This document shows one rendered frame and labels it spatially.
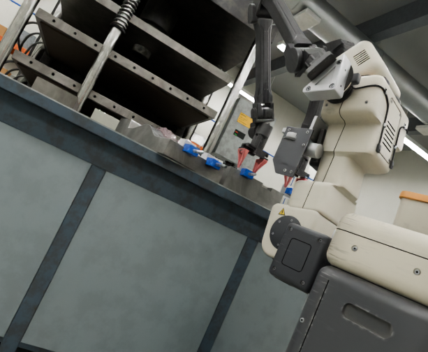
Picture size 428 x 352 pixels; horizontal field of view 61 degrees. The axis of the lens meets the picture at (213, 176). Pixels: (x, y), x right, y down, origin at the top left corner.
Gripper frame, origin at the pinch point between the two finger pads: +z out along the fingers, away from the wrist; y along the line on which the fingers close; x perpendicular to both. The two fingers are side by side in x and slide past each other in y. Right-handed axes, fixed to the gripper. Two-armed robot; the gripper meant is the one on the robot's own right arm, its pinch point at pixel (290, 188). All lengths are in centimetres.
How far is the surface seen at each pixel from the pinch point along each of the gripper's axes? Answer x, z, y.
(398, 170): -539, -287, -588
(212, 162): 23, 10, 47
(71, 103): 1, 11, 97
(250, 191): 13.7, 11.7, 24.4
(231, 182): 13.7, 12.1, 33.1
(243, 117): -72, -42, 9
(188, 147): 25, 10, 57
